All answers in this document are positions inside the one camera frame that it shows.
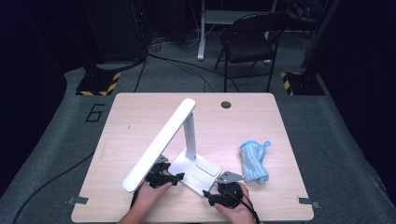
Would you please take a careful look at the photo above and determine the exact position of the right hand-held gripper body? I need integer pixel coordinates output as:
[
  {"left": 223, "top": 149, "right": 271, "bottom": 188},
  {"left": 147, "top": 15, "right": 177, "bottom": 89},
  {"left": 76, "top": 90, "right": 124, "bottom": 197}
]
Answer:
[{"left": 214, "top": 170, "right": 246, "bottom": 210}]

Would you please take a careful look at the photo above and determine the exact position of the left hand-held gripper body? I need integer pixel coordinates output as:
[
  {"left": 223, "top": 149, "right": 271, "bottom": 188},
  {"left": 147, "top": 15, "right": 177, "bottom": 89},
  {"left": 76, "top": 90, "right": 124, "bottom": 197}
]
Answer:
[{"left": 144, "top": 154, "right": 173, "bottom": 189}]

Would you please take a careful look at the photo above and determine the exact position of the white desk lamp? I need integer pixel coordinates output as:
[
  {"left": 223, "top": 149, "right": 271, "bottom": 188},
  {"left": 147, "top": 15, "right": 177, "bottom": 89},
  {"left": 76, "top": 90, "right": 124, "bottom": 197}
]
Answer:
[{"left": 121, "top": 97, "right": 221, "bottom": 197}]

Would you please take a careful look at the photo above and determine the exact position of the blue striped cloth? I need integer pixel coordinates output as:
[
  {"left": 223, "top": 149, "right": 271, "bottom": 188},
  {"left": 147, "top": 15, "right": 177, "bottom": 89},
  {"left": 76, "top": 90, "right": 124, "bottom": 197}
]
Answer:
[{"left": 239, "top": 140, "right": 272, "bottom": 186}]

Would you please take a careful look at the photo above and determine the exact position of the person's left hand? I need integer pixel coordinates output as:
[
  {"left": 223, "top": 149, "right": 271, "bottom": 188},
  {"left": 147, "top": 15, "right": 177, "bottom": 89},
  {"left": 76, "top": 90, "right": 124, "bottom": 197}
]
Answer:
[{"left": 133, "top": 180, "right": 174, "bottom": 217}]

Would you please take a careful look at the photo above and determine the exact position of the person's right hand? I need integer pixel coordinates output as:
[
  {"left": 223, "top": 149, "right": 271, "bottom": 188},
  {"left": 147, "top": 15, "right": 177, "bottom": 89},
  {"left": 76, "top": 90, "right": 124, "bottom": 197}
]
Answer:
[{"left": 213, "top": 182, "right": 250, "bottom": 224}]

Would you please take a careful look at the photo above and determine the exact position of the grey tape piece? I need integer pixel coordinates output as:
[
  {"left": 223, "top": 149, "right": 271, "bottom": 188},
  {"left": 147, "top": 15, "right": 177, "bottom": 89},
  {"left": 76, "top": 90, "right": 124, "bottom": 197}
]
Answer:
[
  {"left": 66, "top": 195, "right": 90, "bottom": 206},
  {"left": 296, "top": 195, "right": 321, "bottom": 210}
]

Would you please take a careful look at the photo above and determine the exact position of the black stand with striped base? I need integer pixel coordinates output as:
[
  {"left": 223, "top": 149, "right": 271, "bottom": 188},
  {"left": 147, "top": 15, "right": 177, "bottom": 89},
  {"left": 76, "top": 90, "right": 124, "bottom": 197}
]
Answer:
[
  {"left": 279, "top": 0, "right": 343, "bottom": 96},
  {"left": 75, "top": 0, "right": 121, "bottom": 97}
]

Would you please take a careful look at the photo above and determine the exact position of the black cabinet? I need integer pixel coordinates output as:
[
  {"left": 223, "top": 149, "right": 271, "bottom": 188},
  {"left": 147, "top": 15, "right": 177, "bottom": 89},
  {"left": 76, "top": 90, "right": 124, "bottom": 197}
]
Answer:
[{"left": 82, "top": 0, "right": 148, "bottom": 64}]

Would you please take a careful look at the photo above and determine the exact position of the black folding chair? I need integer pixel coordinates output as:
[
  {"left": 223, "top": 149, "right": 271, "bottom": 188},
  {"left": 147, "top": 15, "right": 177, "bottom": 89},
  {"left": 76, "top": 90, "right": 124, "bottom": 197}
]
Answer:
[{"left": 214, "top": 12, "right": 291, "bottom": 93}]

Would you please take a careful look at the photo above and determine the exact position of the right hand-held gripper cable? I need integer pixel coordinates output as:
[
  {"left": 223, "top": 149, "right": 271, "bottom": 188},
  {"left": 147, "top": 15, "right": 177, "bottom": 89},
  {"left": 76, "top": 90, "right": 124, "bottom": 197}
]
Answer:
[{"left": 228, "top": 189, "right": 262, "bottom": 224}]

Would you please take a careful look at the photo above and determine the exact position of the hand-held gripper cable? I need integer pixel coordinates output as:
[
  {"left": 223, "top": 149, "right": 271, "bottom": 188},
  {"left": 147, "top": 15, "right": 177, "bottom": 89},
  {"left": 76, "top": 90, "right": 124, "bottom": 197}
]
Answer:
[
  {"left": 130, "top": 189, "right": 140, "bottom": 209},
  {"left": 228, "top": 189, "right": 262, "bottom": 224}
]

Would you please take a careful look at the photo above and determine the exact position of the left hand-held gripper cable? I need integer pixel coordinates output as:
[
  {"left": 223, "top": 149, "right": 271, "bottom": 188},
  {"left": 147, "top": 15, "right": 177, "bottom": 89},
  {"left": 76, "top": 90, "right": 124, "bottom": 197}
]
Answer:
[{"left": 130, "top": 189, "right": 140, "bottom": 209}]

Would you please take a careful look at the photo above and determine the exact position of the bundle of floor cables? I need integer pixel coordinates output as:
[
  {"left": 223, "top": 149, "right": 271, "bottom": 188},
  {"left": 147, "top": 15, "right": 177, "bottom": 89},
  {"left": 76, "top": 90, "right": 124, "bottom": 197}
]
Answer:
[{"left": 134, "top": 34, "right": 241, "bottom": 93}]

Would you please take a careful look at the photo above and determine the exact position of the black floor cable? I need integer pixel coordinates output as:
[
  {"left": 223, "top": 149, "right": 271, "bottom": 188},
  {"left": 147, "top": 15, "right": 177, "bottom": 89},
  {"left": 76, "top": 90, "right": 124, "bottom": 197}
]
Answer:
[{"left": 11, "top": 150, "right": 96, "bottom": 224}]

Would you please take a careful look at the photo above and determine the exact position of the white desk frame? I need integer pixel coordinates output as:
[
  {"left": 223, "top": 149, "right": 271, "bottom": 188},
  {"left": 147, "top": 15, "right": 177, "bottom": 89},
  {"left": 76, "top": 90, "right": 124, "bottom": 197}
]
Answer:
[{"left": 196, "top": 0, "right": 278, "bottom": 62}]

